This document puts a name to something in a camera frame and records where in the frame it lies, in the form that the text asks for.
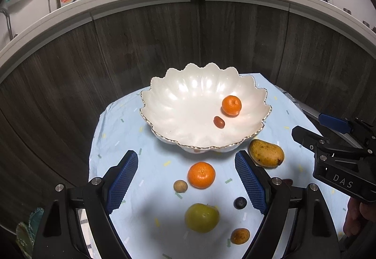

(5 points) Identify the light blue patterned tablecloth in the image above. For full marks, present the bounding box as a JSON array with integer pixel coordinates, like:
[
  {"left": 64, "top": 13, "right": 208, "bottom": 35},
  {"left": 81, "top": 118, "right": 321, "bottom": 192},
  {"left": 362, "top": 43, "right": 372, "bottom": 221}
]
[{"left": 88, "top": 73, "right": 357, "bottom": 259}]

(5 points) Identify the tan longan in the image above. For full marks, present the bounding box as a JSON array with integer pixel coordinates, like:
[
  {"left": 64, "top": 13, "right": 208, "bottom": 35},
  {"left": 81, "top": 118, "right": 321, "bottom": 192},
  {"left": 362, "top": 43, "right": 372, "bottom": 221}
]
[{"left": 173, "top": 180, "right": 188, "bottom": 193}]

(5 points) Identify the large orange mandarin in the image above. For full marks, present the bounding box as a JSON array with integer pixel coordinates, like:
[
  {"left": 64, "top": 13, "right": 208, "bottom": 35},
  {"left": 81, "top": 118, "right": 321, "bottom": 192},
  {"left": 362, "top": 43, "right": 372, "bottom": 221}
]
[{"left": 187, "top": 162, "right": 216, "bottom": 189}]

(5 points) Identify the teal patterned cloth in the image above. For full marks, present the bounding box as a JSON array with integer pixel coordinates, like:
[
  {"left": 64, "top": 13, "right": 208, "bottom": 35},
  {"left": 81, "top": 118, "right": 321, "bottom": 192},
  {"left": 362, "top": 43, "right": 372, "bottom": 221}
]
[{"left": 16, "top": 208, "right": 44, "bottom": 256}]

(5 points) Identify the yellow mango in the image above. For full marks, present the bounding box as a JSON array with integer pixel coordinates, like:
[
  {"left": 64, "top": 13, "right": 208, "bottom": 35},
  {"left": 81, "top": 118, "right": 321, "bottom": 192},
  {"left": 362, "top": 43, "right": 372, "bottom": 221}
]
[{"left": 248, "top": 139, "right": 285, "bottom": 168}]

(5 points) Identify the small orange mandarin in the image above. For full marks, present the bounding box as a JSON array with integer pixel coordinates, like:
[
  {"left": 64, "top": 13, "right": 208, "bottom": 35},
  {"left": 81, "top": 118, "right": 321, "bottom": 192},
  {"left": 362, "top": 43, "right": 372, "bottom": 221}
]
[{"left": 221, "top": 95, "right": 242, "bottom": 117}]

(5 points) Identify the white scalloped bowl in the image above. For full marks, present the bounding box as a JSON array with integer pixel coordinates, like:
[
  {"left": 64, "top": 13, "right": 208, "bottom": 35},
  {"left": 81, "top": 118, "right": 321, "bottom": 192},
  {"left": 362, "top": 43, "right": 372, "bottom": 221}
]
[{"left": 140, "top": 62, "right": 272, "bottom": 154}]

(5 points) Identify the brownish orange small fruit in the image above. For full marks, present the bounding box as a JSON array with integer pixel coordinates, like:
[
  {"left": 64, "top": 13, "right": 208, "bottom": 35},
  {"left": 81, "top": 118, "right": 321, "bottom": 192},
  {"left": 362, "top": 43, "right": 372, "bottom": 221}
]
[{"left": 230, "top": 228, "right": 251, "bottom": 245}]

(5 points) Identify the green round fruit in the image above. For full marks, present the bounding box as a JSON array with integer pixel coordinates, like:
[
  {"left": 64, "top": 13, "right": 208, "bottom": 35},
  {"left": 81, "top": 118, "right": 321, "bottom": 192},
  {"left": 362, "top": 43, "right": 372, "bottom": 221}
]
[{"left": 184, "top": 203, "right": 220, "bottom": 233}]

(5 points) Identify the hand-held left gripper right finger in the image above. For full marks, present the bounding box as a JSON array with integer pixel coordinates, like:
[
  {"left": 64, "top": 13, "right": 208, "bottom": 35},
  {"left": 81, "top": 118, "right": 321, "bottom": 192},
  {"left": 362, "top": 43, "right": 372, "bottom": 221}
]
[{"left": 234, "top": 150, "right": 343, "bottom": 259}]

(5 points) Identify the person's right hand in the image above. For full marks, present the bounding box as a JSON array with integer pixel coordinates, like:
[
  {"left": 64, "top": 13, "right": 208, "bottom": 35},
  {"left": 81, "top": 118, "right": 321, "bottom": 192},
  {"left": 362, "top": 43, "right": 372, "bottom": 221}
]
[{"left": 344, "top": 199, "right": 376, "bottom": 238}]

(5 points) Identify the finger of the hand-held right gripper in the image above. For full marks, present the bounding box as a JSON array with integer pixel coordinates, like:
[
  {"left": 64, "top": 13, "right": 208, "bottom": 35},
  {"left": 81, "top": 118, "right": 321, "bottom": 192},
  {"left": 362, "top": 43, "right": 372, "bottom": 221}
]
[
  {"left": 319, "top": 113, "right": 376, "bottom": 148},
  {"left": 292, "top": 126, "right": 371, "bottom": 160}
]

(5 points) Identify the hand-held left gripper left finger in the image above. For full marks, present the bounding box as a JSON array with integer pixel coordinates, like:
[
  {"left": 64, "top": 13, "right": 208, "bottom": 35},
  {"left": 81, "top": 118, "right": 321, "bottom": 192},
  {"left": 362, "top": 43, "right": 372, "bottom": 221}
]
[{"left": 35, "top": 150, "right": 138, "bottom": 259}]

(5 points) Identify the dark wood cabinet door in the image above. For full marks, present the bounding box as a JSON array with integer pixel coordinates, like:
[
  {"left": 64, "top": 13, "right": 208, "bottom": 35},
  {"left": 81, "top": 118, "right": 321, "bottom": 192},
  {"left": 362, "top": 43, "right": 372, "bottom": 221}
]
[
  {"left": 276, "top": 11, "right": 376, "bottom": 160},
  {"left": 93, "top": 1, "right": 203, "bottom": 107},
  {"left": 0, "top": 12, "right": 124, "bottom": 236},
  {"left": 201, "top": 0, "right": 291, "bottom": 83}
]

